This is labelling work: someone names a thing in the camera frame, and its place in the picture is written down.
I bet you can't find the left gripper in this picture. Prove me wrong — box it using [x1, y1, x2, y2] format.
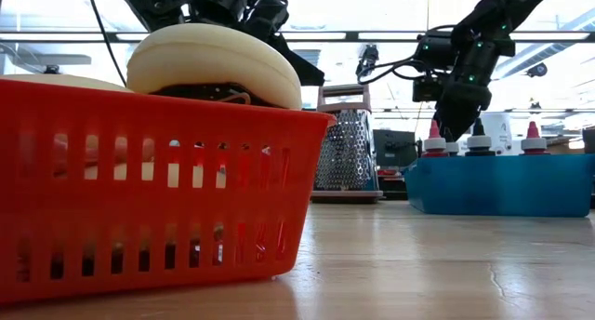
[190, 0, 326, 87]

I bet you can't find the red plastic basket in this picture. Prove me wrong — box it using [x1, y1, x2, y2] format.
[0, 77, 337, 307]

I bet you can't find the white cylindrical container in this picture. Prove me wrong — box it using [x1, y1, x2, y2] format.
[483, 113, 513, 156]

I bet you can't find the small black hanging device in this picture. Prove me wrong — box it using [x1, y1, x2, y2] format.
[526, 61, 549, 78]

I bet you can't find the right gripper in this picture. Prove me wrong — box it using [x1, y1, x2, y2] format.
[413, 29, 515, 142]

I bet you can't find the grey marker pen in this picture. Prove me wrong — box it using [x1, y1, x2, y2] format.
[465, 117, 495, 157]

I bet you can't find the metal box grater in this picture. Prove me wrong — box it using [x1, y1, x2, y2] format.
[310, 84, 385, 205]

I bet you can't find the black equipment box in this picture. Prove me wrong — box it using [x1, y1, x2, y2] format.
[373, 128, 418, 170]

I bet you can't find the teal plastic bin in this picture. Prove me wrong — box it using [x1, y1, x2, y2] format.
[402, 153, 595, 219]

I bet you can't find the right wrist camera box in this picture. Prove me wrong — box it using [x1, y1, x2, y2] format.
[411, 75, 443, 103]

